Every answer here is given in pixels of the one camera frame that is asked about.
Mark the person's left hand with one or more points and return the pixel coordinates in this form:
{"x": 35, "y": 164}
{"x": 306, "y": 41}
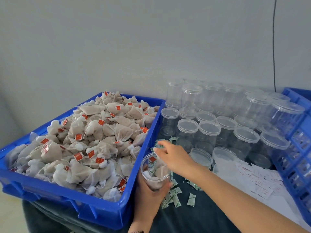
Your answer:
{"x": 153, "y": 203}

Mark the person's right hand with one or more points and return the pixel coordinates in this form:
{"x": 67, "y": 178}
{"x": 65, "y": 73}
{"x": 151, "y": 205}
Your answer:
{"x": 175, "y": 160}

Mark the clear jar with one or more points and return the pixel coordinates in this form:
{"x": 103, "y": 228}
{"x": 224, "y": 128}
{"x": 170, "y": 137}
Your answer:
{"x": 149, "y": 184}

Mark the white mesh tea bag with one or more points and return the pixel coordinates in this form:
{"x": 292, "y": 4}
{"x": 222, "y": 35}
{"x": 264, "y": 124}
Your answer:
{"x": 156, "y": 176}

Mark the pile of green desiccant packets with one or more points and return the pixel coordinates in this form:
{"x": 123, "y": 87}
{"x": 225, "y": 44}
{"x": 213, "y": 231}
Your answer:
{"x": 177, "y": 196}

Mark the group of lidded jars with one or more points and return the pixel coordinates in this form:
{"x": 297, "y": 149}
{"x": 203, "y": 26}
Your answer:
{"x": 228, "y": 114}

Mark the pile of tea bags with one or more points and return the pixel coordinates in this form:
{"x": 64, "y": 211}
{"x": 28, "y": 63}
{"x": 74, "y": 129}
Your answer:
{"x": 92, "y": 143}

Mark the pile of white label papers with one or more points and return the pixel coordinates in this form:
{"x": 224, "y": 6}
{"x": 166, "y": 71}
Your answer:
{"x": 262, "y": 186}

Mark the blue slatted crate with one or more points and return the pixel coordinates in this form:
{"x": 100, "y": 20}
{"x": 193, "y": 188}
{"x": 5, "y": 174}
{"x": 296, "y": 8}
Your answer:
{"x": 299, "y": 167}

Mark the person's right forearm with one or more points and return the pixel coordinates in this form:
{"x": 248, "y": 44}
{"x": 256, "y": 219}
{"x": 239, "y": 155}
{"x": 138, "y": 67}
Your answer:
{"x": 248, "y": 203}

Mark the blue plastic tray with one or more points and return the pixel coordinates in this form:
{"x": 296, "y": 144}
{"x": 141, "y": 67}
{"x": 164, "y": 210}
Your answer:
{"x": 48, "y": 196}

